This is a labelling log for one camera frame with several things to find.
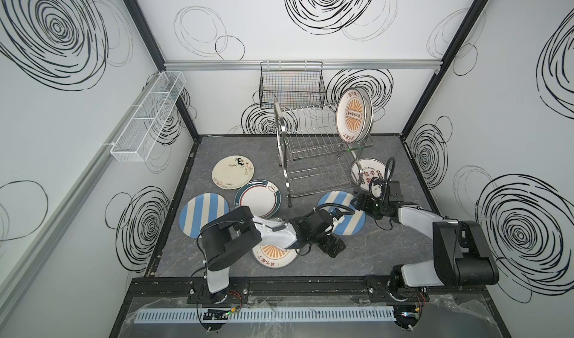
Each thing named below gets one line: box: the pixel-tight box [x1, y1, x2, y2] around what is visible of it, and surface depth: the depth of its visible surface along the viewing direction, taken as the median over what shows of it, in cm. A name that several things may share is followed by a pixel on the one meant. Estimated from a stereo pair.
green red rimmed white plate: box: [233, 179, 282, 220], surface depth 98 cm
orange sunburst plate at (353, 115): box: [335, 87, 373, 144], surface depth 82 cm
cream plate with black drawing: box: [211, 154, 255, 190], surface depth 107 cm
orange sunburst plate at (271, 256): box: [251, 243, 299, 269], surface depth 82 cm
